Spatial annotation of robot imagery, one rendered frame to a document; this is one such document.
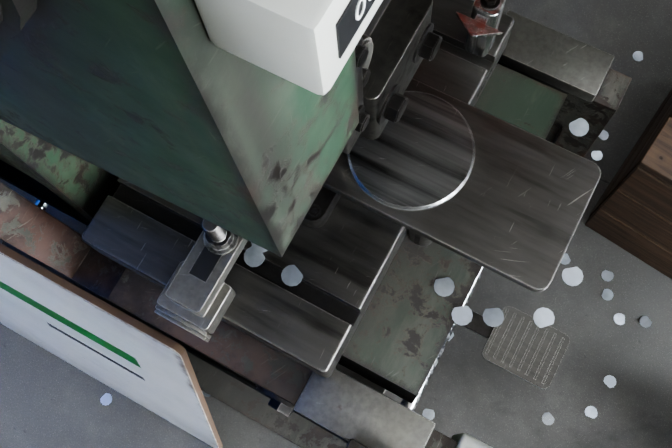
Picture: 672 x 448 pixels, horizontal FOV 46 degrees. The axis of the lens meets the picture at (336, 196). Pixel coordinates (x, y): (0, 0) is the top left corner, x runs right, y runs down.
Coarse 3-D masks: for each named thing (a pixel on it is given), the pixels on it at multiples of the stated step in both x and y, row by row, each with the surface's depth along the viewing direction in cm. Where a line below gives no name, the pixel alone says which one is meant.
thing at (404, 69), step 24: (384, 0) 59; (408, 0) 60; (432, 0) 60; (384, 24) 60; (408, 24) 59; (432, 24) 63; (384, 48) 59; (408, 48) 59; (432, 48) 62; (384, 72) 58; (408, 72) 64; (384, 96) 59; (384, 120) 63
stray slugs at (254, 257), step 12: (576, 120) 91; (576, 132) 91; (252, 252) 82; (252, 264) 82; (288, 276) 81; (300, 276) 81; (564, 276) 86; (576, 276) 86; (444, 288) 86; (456, 312) 85; (468, 312) 85; (492, 312) 85; (540, 312) 85; (552, 312) 85; (492, 324) 85; (540, 324) 84
